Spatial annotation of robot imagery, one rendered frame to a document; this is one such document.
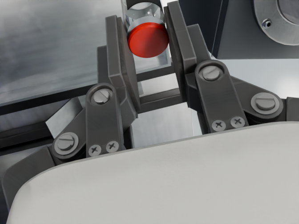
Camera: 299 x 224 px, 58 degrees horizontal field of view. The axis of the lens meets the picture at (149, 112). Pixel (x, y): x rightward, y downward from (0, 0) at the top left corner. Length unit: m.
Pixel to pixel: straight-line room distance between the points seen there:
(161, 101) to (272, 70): 1.30
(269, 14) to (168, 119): 0.23
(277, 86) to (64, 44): 1.49
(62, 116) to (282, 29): 0.36
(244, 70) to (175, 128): 1.13
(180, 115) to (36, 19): 0.27
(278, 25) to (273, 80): 1.25
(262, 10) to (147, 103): 0.22
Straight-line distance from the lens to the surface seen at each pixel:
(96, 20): 0.38
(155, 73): 0.40
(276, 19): 0.48
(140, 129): 0.47
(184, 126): 0.49
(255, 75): 1.64
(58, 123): 0.41
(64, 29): 0.39
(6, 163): 0.53
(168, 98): 0.42
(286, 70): 1.73
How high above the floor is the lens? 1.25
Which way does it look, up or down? 55 degrees down
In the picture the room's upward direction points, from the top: 163 degrees clockwise
